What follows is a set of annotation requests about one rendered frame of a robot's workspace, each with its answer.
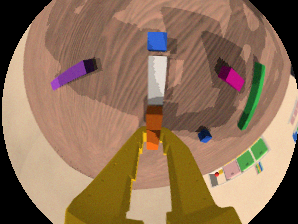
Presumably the grey rectangular bar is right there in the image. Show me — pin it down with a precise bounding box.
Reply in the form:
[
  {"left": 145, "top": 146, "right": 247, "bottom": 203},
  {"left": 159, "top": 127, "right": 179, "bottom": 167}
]
[{"left": 148, "top": 56, "right": 167, "bottom": 105}]

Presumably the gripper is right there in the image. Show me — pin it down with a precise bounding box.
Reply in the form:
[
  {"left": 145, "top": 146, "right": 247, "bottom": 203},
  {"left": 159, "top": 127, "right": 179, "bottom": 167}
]
[{"left": 64, "top": 126, "right": 242, "bottom": 224}]

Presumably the orange rod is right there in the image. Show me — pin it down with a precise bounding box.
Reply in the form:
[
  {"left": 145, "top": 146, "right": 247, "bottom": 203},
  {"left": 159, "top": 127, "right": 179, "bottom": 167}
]
[{"left": 146, "top": 106, "right": 163, "bottom": 150}]

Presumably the purple rod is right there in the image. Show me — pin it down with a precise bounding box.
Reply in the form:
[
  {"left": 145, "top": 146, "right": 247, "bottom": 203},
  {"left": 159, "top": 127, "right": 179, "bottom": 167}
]
[{"left": 51, "top": 59, "right": 95, "bottom": 91}]

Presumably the small blue cube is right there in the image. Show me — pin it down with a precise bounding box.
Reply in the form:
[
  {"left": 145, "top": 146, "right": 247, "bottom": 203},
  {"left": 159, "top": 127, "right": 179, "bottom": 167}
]
[
  {"left": 147, "top": 32, "right": 167, "bottom": 52},
  {"left": 197, "top": 129, "right": 212, "bottom": 143}
]

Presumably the green rod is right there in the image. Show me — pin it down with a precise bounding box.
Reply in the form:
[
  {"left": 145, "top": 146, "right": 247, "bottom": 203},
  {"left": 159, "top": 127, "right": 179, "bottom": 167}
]
[{"left": 237, "top": 62, "right": 266, "bottom": 131}]

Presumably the magenta rod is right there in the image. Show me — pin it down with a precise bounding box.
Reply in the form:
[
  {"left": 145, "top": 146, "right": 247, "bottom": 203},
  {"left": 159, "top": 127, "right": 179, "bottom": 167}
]
[{"left": 218, "top": 66, "right": 244, "bottom": 91}]

